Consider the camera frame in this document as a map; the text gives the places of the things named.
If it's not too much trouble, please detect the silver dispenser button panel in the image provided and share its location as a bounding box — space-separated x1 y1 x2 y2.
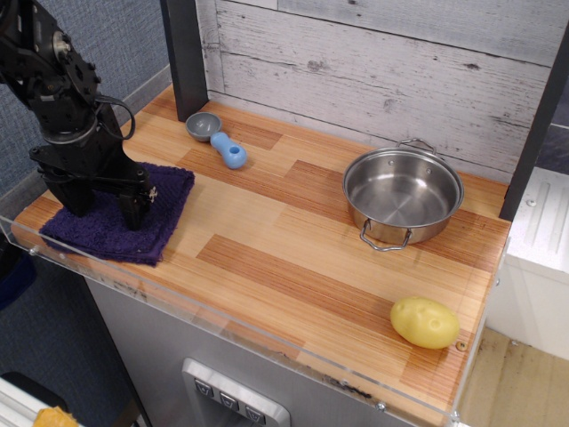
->
181 358 292 426

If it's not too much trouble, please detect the dark grey post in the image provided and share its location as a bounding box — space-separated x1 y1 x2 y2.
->
160 0 209 122
499 28 568 222

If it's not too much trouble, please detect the dark grey right post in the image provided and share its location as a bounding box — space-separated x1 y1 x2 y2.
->
499 28 568 222

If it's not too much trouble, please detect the clear acrylic guard rail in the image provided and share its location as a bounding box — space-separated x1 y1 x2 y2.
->
0 64 511 427

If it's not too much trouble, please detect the stainless steel pot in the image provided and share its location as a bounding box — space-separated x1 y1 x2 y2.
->
342 138 464 252

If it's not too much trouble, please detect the grey toy fridge cabinet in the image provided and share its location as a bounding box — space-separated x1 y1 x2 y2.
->
88 280 452 426

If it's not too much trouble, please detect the dark grey left post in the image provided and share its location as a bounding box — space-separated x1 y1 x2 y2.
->
160 0 209 122

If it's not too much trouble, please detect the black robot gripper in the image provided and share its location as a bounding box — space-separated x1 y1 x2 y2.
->
29 113 156 230

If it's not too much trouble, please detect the white ribbed side cabinet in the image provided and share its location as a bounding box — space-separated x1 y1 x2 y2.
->
485 167 568 359

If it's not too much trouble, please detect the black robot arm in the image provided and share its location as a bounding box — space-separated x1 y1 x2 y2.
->
1 1 156 230

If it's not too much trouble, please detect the yellow plastic potato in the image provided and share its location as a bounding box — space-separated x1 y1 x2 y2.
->
390 296 461 350

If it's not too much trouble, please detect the purple towel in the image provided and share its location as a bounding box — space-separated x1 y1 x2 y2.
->
38 161 196 268

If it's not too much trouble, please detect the grey blue plastic scoop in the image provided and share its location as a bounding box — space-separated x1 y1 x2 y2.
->
186 112 248 170

